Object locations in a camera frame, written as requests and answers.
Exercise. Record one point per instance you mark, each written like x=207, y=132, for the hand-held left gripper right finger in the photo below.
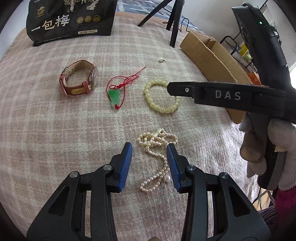
x=172, y=164

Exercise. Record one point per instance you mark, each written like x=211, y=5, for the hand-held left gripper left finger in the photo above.
x=126, y=162

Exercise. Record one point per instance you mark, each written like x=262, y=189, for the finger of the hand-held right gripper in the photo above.
x=181, y=89

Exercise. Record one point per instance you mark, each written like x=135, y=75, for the small pearl earring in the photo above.
x=160, y=59
x=167, y=178

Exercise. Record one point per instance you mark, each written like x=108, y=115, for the cardboard box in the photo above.
x=208, y=58

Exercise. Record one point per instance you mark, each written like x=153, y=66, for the person's right hand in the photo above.
x=252, y=153

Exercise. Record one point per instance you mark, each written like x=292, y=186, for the yellow crate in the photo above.
x=245, y=52

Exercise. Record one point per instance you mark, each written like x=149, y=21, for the black tripod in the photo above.
x=174, y=27

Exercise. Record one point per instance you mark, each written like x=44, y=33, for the blue patterned bedsheet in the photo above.
x=189, y=22

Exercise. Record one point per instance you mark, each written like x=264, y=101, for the black snack bag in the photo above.
x=69, y=20

